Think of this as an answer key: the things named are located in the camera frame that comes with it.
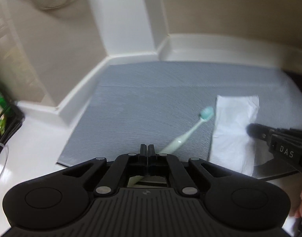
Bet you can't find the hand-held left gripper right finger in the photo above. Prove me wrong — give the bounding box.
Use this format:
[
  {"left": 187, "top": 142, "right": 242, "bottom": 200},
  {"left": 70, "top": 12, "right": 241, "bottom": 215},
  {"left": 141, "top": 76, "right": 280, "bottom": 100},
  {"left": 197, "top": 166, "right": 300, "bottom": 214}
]
[{"left": 147, "top": 144, "right": 231, "bottom": 198}]

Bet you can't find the white charging cable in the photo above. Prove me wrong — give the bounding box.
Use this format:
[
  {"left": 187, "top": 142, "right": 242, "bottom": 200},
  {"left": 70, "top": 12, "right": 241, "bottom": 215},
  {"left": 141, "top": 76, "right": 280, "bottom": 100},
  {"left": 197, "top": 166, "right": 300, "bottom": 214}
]
[{"left": 0, "top": 142, "right": 9, "bottom": 193}]

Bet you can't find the printed counter mat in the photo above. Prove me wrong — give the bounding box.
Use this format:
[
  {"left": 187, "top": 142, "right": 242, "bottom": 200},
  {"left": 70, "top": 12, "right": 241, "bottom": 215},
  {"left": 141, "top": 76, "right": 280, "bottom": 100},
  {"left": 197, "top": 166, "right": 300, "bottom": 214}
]
[{"left": 56, "top": 60, "right": 302, "bottom": 179}]

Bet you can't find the black storage rack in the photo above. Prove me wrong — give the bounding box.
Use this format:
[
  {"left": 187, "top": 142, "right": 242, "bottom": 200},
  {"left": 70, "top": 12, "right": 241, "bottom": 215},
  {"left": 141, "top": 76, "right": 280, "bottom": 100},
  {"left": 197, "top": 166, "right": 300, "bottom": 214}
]
[{"left": 0, "top": 83, "right": 26, "bottom": 149}]

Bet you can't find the pale green toothbrush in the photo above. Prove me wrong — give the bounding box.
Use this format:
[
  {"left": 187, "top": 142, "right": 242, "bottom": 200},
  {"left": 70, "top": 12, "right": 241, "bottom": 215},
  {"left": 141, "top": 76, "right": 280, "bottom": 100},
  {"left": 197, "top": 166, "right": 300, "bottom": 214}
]
[{"left": 127, "top": 107, "right": 215, "bottom": 187}]

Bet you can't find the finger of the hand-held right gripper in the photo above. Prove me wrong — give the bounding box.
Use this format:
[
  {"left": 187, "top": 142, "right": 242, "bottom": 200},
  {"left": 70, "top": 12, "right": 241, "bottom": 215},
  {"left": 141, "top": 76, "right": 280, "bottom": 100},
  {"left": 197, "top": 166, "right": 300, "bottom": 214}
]
[{"left": 247, "top": 123, "right": 273, "bottom": 143}]

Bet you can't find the white tissue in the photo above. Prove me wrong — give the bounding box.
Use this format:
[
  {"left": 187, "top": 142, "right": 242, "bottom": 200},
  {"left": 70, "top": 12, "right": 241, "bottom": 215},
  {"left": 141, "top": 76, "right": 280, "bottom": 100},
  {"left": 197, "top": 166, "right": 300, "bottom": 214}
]
[{"left": 208, "top": 94, "right": 261, "bottom": 177}]

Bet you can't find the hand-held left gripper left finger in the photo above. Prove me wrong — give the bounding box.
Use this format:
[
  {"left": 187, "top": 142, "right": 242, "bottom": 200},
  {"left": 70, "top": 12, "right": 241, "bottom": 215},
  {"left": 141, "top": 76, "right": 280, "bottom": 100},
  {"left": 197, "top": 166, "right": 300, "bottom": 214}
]
[{"left": 62, "top": 144, "right": 148, "bottom": 198}]

